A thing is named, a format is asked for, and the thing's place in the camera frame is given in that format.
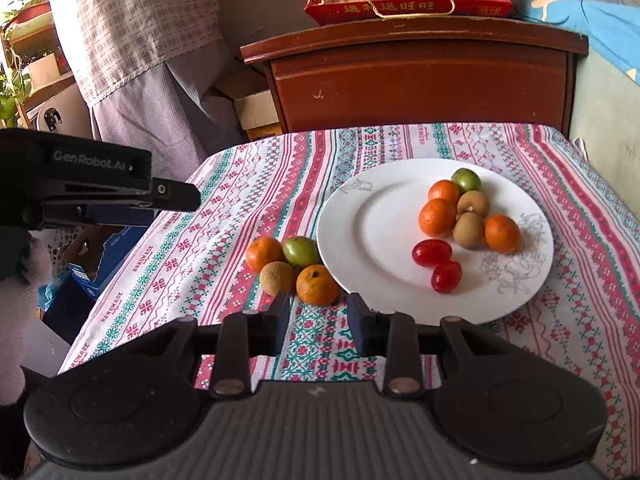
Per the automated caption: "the white perforated basket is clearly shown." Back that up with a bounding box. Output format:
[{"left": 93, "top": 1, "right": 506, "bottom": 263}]
[{"left": 30, "top": 227, "right": 76, "bottom": 281}]

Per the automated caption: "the brown wooden cabinet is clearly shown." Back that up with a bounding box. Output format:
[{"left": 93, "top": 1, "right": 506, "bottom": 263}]
[{"left": 240, "top": 14, "right": 590, "bottom": 136}]

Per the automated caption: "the orange mandarin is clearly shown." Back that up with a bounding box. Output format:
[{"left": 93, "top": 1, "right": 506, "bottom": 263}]
[
  {"left": 484, "top": 214, "right": 522, "bottom": 254},
  {"left": 296, "top": 264, "right": 341, "bottom": 307},
  {"left": 418, "top": 198, "right": 457, "bottom": 238},
  {"left": 245, "top": 236, "right": 284, "bottom": 273},
  {"left": 427, "top": 180, "right": 462, "bottom": 206}
]

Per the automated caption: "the grey gingham cloth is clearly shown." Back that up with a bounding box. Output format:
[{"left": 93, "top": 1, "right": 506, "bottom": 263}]
[{"left": 90, "top": 57, "right": 246, "bottom": 167}]

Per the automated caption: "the blue cloth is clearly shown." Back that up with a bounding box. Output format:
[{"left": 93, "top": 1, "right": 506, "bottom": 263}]
[{"left": 517, "top": 0, "right": 640, "bottom": 83}]

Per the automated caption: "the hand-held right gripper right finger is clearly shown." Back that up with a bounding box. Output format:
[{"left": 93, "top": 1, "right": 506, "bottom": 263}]
[{"left": 346, "top": 292, "right": 506, "bottom": 400}]

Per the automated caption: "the white plate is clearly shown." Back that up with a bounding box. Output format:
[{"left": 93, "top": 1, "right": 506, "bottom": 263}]
[{"left": 316, "top": 158, "right": 555, "bottom": 326}]

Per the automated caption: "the open cardboard box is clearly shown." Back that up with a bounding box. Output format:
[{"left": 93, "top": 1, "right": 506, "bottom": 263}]
[{"left": 207, "top": 67, "right": 281, "bottom": 142}]

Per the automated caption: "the grey green sofa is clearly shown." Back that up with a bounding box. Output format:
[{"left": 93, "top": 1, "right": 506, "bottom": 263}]
[{"left": 542, "top": 0, "right": 640, "bottom": 171}]

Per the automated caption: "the red cherry tomato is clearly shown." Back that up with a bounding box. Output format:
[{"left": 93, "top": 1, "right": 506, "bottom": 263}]
[
  {"left": 431, "top": 259, "right": 463, "bottom": 294},
  {"left": 411, "top": 239, "right": 453, "bottom": 267}
]

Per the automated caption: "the green leafy plant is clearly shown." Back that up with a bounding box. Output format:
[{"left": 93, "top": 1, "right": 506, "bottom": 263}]
[{"left": 0, "top": 57, "right": 32, "bottom": 130}]

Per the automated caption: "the wooden plant shelf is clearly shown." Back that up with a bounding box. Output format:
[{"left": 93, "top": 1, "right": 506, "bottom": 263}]
[{"left": 0, "top": 7, "right": 76, "bottom": 111}]

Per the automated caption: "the potted plant red pot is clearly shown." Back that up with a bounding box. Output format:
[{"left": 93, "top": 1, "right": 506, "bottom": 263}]
[{"left": 2, "top": 0, "right": 53, "bottom": 28}]

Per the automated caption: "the brown cardboard box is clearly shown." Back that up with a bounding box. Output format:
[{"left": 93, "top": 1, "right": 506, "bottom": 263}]
[{"left": 62, "top": 230, "right": 108, "bottom": 281}]

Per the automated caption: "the patterned red green tablecloth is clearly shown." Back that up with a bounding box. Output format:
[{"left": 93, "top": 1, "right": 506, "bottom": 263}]
[{"left": 57, "top": 122, "right": 640, "bottom": 480}]

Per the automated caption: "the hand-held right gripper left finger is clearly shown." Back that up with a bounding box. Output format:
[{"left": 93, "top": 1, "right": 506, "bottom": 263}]
[{"left": 127, "top": 290, "right": 292, "bottom": 400}]

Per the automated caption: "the green round fruit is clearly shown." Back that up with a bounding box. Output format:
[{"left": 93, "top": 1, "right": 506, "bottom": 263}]
[
  {"left": 451, "top": 168, "right": 482, "bottom": 193},
  {"left": 281, "top": 236, "right": 321, "bottom": 268}
]

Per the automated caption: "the checked beige lace curtain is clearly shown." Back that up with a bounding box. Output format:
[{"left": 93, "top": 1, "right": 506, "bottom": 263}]
[{"left": 47, "top": 0, "right": 226, "bottom": 106}]

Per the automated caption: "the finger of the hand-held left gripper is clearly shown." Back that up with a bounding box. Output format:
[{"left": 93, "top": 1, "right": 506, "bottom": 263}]
[
  {"left": 42, "top": 202, "right": 162, "bottom": 230},
  {"left": 150, "top": 177, "right": 202, "bottom": 213}
]

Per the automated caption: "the brown kiwi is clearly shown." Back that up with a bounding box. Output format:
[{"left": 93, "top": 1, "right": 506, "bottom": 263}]
[
  {"left": 452, "top": 211, "right": 486, "bottom": 249},
  {"left": 259, "top": 261, "right": 297, "bottom": 297},
  {"left": 456, "top": 190, "right": 491, "bottom": 217}
]

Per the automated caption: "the person's left hand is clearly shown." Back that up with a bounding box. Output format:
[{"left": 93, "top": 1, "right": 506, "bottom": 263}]
[{"left": 0, "top": 232, "right": 51, "bottom": 406}]

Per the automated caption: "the blue white carton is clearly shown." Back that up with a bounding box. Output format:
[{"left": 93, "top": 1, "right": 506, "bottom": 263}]
[{"left": 67, "top": 222, "right": 151, "bottom": 303}]

